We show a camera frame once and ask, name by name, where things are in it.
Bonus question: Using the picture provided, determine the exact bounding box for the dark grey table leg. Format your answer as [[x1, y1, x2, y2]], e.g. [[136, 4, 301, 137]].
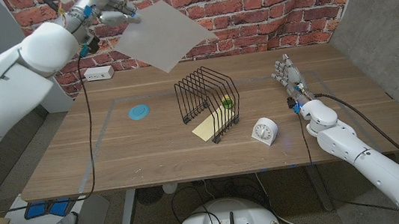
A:
[[305, 163, 335, 214]]

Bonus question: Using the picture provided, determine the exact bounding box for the white kitchen timer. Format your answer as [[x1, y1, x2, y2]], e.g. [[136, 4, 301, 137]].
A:
[[249, 115, 281, 149]]

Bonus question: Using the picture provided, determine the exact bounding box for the yellow sticky note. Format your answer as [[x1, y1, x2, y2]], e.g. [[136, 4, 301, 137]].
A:
[[189, 103, 240, 145]]

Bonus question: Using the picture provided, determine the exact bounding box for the black wire file holder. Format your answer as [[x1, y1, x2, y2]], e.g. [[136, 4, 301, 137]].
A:
[[171, 62, 245, 149]]

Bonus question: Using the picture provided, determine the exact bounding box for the grey tape table marking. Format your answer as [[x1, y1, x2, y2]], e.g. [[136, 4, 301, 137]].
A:
[[67, 63, 386, 194]]

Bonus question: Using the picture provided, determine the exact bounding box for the blue round disc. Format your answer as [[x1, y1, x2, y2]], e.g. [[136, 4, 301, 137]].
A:
[[127, 103, 152, 121]]

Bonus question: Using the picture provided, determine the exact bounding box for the white table leg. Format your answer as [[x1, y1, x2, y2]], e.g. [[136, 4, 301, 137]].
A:
[[115, 188, 141, 224]]

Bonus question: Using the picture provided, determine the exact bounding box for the thin black left wrist cable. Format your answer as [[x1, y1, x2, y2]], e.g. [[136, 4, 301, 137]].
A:
[[0, 53, 102, 222]]

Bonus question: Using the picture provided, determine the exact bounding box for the white floor mat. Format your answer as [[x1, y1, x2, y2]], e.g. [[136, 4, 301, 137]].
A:
[[4, 186, 112, 224]]

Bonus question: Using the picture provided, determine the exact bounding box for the blue foot pedal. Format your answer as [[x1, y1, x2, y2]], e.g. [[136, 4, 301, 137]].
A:
[[46, 196, 80, 219], [23, 199, 50, 220]]

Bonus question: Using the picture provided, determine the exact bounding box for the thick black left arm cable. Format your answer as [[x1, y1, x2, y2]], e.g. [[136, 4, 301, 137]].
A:
[[35, 0, 61, 13]]

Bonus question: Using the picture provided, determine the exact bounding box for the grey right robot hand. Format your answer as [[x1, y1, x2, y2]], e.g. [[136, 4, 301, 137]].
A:
[[268, 51, 314, 110]]

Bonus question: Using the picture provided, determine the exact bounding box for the black round floor object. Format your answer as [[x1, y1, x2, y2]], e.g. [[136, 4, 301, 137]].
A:
[[134, 185, 165, 208]]

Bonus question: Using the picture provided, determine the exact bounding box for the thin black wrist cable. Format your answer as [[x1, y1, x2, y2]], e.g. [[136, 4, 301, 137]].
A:
[[296, 100, 399, 224], [0, 53, 102, 222]]

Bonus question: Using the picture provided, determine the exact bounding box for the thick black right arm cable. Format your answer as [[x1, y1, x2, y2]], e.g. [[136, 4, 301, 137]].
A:
[[313, 83, 399, 199]]

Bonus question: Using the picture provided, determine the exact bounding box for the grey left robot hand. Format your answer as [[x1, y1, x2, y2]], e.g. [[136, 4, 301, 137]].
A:
[[72, 0, 142, 33]]

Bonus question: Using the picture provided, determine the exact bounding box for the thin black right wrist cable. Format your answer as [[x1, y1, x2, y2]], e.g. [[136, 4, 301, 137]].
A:
[[296, 100, 399, 224]]

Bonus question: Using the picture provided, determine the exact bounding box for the red brick print backdrop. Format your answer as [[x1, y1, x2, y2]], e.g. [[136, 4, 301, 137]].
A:
[[1, 0, 374, 106]]

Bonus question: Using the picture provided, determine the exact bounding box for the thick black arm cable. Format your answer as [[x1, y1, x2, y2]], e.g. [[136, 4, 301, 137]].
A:
[[35, 0, 61, 13], [313, 83, 399, 199]]

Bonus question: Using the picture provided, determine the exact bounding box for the white paper file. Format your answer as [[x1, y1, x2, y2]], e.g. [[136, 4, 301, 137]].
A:
[[109, 0, 222, 80]]

